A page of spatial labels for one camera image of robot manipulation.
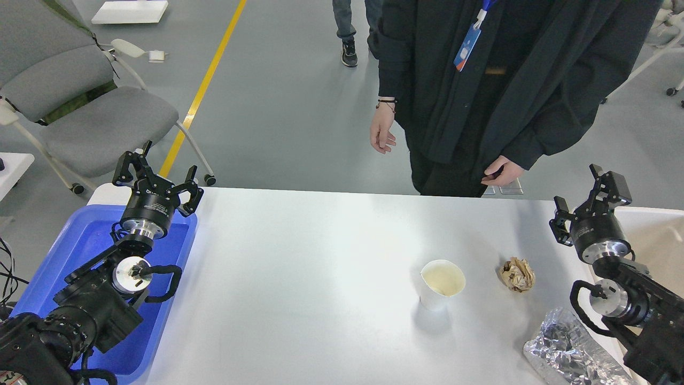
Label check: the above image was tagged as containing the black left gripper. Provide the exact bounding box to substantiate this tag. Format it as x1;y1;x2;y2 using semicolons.
112;141;204;240

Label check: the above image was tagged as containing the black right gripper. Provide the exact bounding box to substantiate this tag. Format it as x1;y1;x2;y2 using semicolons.
549;164;633;265

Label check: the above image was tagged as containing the white paper cup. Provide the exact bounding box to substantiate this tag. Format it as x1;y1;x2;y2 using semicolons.
418;260;467;311

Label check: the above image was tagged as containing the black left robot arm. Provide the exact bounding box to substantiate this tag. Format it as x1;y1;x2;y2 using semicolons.
2;141;204;384

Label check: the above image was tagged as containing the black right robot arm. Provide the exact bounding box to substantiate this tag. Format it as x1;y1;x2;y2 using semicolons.
549;164;683;384

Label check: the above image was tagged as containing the person's left hand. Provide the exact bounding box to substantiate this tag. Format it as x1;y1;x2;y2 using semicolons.
481;155;526;186

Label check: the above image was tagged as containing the person's right hand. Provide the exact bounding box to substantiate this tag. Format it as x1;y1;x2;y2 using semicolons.
370;98;396;154

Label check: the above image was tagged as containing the beige plastic bin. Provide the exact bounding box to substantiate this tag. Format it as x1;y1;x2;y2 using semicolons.
572;206;684;385

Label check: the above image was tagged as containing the crumpled brown paper ball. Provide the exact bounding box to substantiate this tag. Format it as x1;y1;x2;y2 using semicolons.
499;257;537;293

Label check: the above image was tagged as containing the grey folding chair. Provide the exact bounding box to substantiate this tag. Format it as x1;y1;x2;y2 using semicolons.
1;1;188;195

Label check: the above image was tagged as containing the crumpled silver foil bag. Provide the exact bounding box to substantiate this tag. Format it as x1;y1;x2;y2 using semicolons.
523;307;636;384

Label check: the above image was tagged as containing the white side table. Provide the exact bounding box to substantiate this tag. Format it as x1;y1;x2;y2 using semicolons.
1;152;35;201

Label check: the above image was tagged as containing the white flat board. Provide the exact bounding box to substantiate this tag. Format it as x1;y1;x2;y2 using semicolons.
91;1;168;25

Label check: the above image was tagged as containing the person in black clothes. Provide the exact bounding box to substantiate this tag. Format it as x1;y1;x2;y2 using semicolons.
374;1;662;197

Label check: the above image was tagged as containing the blue plastic tray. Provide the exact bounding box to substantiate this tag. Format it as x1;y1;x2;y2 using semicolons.
12;204;198;384

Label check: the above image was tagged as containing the white chair with wheels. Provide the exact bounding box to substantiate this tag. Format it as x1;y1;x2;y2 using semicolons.
601;1;683;104

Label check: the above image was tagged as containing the person in grey jeans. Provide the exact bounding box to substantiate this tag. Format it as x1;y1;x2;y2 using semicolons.
332;1;383;68

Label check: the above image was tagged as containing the black cables bundle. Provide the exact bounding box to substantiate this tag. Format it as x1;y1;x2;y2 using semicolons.
0;235;30;321

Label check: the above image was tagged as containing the blue lanyard badge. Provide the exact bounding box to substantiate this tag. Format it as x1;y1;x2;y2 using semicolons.
453;1;498;72

